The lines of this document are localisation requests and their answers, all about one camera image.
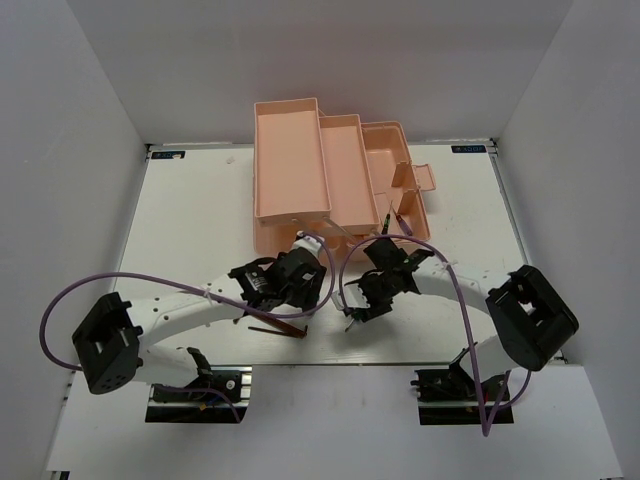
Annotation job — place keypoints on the large brown hex key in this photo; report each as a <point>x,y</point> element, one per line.
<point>268,319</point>

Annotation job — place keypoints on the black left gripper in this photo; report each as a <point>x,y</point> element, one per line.
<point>309,296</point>

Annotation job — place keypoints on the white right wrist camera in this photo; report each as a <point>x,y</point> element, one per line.
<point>349,298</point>

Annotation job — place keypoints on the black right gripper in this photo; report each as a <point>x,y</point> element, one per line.
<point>376,309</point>

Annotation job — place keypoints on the small brown hex key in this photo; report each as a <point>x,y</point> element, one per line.
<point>298,334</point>

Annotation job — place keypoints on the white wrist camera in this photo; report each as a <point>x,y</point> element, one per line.
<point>310,242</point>
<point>349,298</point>

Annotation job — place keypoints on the blue handled precision screwdriver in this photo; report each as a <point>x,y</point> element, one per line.
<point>403,225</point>

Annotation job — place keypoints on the green stubby phillips screwdriver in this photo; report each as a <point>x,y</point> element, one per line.
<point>350,325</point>

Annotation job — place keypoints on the white front cover panel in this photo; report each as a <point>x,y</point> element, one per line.
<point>338,423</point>

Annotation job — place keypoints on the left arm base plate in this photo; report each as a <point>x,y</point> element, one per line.
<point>221,398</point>

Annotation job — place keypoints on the black green precision screwdriver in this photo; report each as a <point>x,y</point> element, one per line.
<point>387,219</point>

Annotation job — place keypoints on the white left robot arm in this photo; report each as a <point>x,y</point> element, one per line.
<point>119,341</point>

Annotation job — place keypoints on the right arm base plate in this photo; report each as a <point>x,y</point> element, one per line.
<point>444,401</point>

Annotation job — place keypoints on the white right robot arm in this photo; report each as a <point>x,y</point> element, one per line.
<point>531,320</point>

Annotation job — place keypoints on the pink plastic toolbox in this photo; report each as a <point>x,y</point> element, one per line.
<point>333,174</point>

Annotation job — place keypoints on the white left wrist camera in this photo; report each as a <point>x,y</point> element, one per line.
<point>310,242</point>

